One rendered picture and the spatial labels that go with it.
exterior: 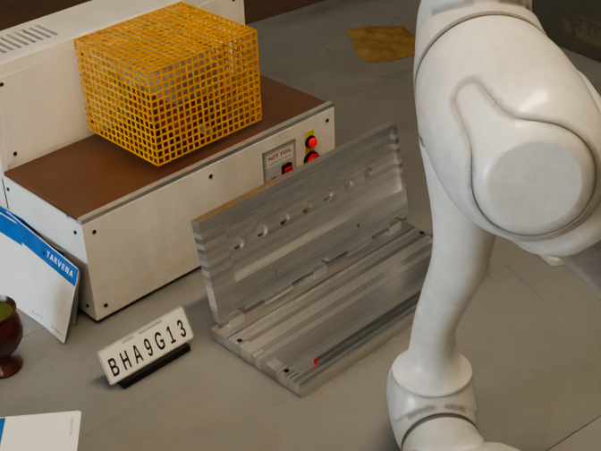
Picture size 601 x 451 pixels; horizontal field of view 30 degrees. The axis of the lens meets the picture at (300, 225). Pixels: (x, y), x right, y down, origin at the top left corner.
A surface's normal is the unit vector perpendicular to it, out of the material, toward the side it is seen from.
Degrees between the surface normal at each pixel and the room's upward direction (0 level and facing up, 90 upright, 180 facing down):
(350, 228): 79
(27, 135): 90
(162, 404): 0
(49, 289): 69
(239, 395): 0
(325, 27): 0
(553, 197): 84
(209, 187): 90
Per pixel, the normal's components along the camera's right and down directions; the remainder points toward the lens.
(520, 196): -0.03, 0.43
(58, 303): -0.73, 0.04
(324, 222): 0.67, 0.19
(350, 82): -0.04, -0.85
